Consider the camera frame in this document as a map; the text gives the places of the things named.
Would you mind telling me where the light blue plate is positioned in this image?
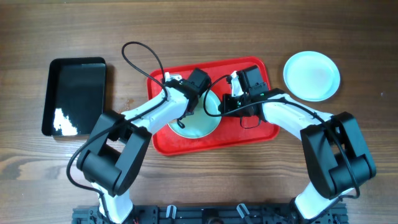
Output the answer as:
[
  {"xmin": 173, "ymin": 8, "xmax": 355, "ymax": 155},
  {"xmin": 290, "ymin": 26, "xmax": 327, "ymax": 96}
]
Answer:
[
  {"xmin": 283, "ymin": 51, "xmax": 341, "ymax": 102},
  {"xmin": 168, "ymin": 91, "xmax": 221, "ymax": 139}
]

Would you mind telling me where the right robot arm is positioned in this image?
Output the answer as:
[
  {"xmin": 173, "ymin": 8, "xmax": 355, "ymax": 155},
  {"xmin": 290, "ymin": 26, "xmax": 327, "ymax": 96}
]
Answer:
[{"xmin": 218, "ymin": 88, "xmax": 376, "ymax": 223}]

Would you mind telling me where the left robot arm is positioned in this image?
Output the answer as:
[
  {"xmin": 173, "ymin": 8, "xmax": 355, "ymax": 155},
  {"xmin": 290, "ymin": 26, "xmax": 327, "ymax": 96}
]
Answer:
[{"xmin": 70, "ymin": 78, "xmax": 210, "ymax": 223}]

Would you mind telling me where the red plastic serving tray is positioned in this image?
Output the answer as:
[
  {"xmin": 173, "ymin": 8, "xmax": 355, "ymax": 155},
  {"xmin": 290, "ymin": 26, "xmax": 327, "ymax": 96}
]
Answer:
[{"xmin": 152, "ymin": 56, "xmax": 279, "ymax": 156}]

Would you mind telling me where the black water tray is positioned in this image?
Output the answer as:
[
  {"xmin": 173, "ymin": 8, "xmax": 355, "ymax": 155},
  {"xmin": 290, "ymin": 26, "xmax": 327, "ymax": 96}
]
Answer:
[{"xmin": 42, "ymin": 57, "xmax": 107, "ymax": 136}]

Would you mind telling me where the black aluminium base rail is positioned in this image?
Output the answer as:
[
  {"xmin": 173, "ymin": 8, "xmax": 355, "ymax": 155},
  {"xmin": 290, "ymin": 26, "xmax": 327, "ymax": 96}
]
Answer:
[{"xmin": 72, "ymin": 203, "xmax": 349, "ymax": 224}]

